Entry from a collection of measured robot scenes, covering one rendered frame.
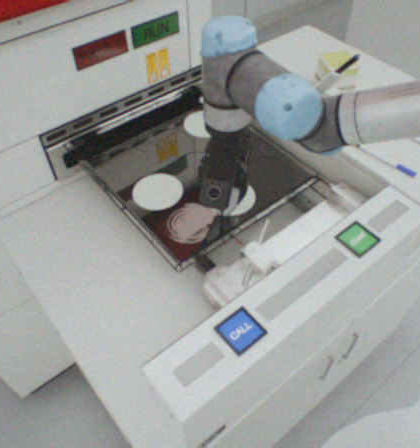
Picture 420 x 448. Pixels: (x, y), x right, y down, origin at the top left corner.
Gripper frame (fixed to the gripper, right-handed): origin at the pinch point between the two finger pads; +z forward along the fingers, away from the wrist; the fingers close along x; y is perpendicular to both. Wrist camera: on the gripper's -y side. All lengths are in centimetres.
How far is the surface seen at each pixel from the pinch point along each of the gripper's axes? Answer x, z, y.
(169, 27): 20.6, -18.2, 32.3
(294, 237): -14.1, 3.3, 0.6
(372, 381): -51, 91, 16
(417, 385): -67, 91, 18
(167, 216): 10.3, 1.4, -2.5
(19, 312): 52, 42, -13
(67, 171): 37.5, 4.5, 6.5
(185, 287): 3.9, 9.3, -12.1
